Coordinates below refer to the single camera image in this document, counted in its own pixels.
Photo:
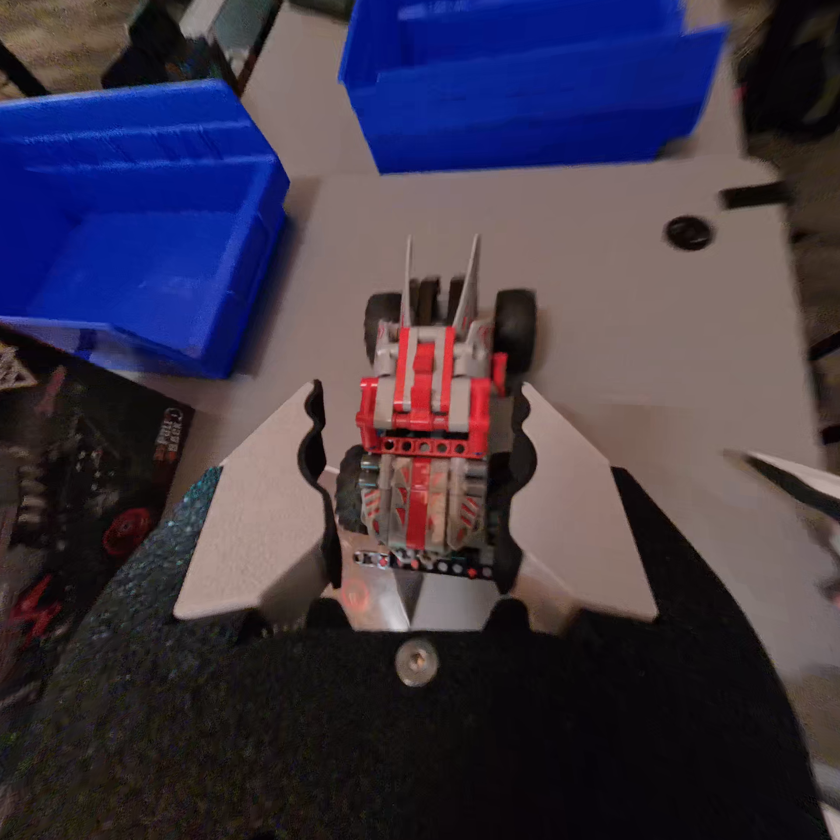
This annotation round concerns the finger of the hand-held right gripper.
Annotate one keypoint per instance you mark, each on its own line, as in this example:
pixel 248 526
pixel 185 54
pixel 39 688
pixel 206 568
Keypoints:
pixel 807 479

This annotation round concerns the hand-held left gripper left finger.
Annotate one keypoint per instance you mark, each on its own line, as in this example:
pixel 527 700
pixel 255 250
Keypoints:
pixel 256 525

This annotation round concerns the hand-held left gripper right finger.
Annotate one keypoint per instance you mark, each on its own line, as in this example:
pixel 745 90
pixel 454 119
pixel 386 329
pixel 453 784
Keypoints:
pixel 577 525

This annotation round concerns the red grey toy monster truck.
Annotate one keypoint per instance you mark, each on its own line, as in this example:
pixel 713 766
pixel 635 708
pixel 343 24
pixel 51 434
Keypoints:
pixel 426 400

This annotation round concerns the grey desk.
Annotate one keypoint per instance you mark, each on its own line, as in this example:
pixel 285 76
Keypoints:
pixel 590 295

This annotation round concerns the black desk grommet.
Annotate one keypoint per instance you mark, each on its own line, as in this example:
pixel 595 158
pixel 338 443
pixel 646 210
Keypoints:
pixel 689 233

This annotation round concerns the black toy set box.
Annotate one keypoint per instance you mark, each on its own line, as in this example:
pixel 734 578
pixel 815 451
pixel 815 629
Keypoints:
pixel 79 492

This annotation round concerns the blue plastic bin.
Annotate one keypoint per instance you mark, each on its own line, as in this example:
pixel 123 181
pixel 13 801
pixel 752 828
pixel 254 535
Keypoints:
pixel 144 262
pixel 525 98

